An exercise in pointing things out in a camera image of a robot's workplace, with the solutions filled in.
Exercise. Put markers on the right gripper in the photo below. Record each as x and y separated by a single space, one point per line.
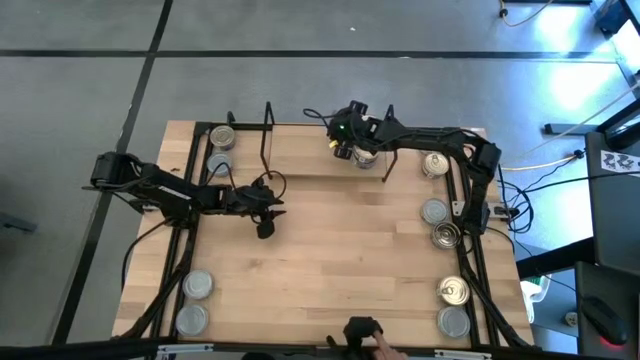
355 127

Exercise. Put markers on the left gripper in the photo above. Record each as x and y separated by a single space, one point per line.
252 200

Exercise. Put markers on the blue label gold tuna can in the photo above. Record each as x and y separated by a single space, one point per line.
222 137
435 164
445 235
364 157
454 290

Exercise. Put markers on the green label silver tuna can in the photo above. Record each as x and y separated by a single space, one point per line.
219 163
198 284
453 321
434 211
192 320

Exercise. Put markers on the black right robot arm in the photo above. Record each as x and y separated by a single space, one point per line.
430 136

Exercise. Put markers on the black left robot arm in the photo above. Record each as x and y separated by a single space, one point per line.
165 190

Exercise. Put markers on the small black object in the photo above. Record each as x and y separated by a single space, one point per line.
362 330

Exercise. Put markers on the black desk leg bar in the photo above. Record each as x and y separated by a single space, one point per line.
555 257

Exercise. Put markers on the white plastic bag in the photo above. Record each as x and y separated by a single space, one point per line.
532 295

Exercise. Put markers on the black crossbar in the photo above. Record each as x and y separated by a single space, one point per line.
75 354

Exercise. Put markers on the white sticker black marks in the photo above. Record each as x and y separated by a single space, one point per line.
620 161

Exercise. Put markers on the black desk stand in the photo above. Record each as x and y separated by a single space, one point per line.
620 125

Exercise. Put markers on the dark grey desk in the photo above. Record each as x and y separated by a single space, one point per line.
615 225

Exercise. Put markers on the small white round object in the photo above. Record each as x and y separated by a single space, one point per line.
571 318

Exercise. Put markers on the black computer mouse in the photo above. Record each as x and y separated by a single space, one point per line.
605 320

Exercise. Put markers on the black metal rig frame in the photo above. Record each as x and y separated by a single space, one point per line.
248 126

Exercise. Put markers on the silver metal bracket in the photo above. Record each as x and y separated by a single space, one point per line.
182 348
462 354

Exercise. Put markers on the grey floor bracket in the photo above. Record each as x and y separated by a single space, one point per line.
17 223

